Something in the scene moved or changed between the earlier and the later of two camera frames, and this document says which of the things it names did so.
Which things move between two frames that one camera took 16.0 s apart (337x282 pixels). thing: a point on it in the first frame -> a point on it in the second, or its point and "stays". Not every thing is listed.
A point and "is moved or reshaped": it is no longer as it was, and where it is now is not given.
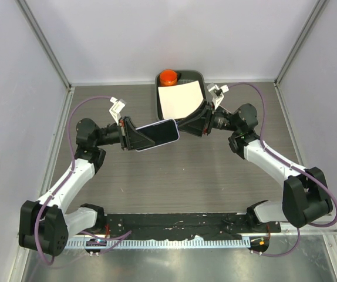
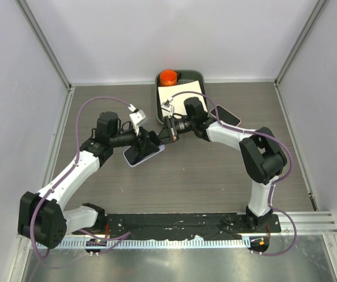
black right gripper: [201, 123] -> [169, 133]
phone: [161, 134] is moved or reshaped
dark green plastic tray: [182, 76] stays
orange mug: [168, 77] stays
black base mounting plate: [186, 225] stays
